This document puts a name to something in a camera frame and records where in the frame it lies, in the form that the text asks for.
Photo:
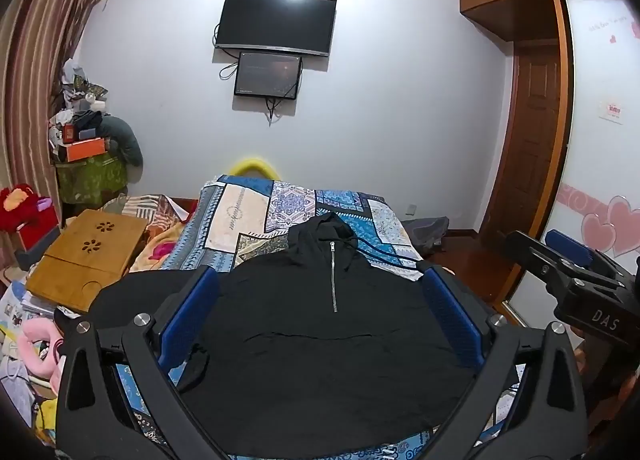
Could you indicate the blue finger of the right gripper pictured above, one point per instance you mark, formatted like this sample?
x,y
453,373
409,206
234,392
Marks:
x,y
569,248

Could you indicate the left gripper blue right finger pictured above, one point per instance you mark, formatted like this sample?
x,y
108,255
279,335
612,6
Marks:
x,y
461,333

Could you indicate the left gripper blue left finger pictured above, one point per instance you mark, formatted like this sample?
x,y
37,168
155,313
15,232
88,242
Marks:
x,y
182,316

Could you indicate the black zip hoodie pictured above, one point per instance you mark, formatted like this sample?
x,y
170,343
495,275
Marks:
x,y
312,351

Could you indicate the white sliding wardrobe door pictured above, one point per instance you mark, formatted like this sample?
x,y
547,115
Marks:
x,y
596,201

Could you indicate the brown wooden door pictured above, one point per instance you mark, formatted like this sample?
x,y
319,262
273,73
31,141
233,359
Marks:
x,y
527,150

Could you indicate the grey bag on floor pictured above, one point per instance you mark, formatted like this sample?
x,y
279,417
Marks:
x,y
426,234

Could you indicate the wooden lap desk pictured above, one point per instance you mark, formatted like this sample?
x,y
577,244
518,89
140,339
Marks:
x,y
92,253

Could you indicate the orange floral blanket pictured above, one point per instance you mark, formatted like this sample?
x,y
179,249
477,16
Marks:
x,y
165,219

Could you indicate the blue patchwork bedspread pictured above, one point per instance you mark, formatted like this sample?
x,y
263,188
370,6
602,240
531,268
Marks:
x,y
238,219

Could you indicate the pink plush toy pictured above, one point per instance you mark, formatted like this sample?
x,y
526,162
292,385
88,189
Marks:
x,y
39,347

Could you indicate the green fabric storage box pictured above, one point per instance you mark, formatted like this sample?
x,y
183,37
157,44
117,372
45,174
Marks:
x,y
90,181

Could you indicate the red plush toy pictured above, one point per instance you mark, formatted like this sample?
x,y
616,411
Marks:
x,y
26,217

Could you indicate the dark green jacket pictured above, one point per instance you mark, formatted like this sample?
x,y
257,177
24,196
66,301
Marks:
x,y
121,140

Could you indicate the orange shoe box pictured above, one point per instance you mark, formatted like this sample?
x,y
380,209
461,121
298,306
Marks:
x,y
81,150

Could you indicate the striped pink curtain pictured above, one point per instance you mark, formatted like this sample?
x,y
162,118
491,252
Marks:
x,y
37,38

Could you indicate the small wall monitor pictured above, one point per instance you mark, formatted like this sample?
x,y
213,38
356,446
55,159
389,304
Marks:
x,y
268,75

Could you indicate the large wall television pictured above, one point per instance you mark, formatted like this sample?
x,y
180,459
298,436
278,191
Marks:
x,y
296,26

